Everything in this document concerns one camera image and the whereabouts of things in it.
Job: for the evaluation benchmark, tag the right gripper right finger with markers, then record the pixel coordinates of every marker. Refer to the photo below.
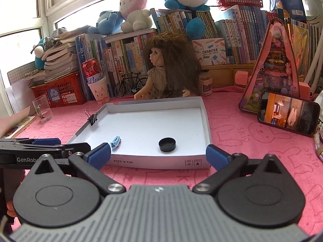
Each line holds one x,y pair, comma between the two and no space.
227,167

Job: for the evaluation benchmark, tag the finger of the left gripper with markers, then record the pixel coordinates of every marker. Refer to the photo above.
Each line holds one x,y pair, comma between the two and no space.
69,149
47,141

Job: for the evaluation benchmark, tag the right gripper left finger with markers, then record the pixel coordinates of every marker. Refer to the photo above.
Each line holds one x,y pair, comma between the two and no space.
88,167

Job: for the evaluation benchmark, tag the small blue hair clip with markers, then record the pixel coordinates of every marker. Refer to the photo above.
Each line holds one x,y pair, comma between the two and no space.
115,142

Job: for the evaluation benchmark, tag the large black round cap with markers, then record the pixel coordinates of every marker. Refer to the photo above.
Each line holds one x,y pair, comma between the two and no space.
167,144

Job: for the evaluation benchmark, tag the person hand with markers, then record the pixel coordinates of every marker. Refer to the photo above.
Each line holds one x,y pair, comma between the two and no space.
10,209

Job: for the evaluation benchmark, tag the small binder clip on tray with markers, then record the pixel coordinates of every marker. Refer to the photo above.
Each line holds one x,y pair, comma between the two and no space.
92,118

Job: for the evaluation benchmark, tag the pink rabbit table cloth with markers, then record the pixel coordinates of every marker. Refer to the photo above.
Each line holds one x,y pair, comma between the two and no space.
231,130

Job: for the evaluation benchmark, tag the red plastic basket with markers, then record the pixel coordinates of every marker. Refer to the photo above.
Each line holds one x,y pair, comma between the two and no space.
64,91

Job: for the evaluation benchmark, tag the white cardboard box tray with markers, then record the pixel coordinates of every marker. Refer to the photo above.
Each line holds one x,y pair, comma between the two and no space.
141,124

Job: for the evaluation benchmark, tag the white cat paper cup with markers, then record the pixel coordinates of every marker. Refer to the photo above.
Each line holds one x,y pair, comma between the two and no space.
100,91

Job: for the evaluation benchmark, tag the red beer can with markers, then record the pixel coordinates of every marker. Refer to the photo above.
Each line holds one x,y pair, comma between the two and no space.
92,71

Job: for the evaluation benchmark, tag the stack of books on basket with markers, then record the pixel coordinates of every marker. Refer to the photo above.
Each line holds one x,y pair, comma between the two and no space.
61,56

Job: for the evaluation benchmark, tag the miniature black bicycle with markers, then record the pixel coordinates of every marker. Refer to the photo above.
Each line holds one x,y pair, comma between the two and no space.
130,83

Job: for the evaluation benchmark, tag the small brown jar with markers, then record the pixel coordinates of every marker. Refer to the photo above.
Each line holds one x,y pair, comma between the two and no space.
205,84

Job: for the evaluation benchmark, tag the black smartphone playing video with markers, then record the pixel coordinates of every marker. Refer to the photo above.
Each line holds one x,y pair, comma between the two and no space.
289,113

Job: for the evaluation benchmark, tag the blue white plush at left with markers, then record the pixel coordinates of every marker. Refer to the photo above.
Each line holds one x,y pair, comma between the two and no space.
43,45

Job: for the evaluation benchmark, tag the brown haired doll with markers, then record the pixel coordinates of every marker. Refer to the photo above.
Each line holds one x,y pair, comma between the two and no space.
173,68

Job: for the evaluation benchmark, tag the pink triangular toy case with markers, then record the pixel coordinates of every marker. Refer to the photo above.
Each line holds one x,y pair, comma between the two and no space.
275,70

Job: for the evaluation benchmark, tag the label printer box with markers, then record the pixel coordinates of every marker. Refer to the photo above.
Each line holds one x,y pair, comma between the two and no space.
210,52

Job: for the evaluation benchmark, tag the small blue bear plush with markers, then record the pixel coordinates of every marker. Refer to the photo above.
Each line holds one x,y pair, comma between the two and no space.
108,23

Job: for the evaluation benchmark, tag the pink white rabbit plush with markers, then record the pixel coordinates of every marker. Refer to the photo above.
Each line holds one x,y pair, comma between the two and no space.
135,14

